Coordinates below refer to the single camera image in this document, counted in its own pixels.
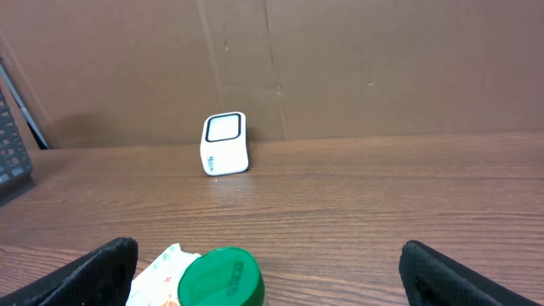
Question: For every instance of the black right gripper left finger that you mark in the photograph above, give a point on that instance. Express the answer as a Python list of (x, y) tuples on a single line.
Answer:
[(102, 277)]

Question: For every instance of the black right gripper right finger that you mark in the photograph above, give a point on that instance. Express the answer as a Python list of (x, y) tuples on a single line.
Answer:
[(432, 279)]

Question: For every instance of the teal snack packet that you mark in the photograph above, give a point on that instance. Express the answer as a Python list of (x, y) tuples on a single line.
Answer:
[(158, 283)]

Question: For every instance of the green lid jar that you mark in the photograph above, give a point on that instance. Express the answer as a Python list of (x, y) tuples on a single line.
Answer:
[(222, 277)]

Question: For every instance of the white barcode scanner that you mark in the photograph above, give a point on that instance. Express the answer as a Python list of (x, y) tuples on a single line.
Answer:
[(224, 147)]

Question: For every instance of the grey plastic mesh basket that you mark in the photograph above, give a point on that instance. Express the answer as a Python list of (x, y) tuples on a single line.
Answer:
[(16, 166)]

